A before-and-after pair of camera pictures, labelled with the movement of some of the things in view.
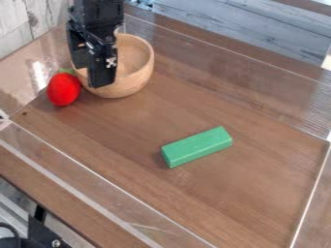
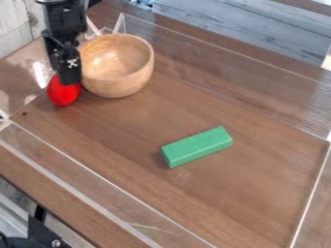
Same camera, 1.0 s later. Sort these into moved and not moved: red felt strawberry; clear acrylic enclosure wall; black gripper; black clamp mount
Moved: black gripper
Not moved: clear acrylic enclosure wall; red felt strawberry; black clamp mount
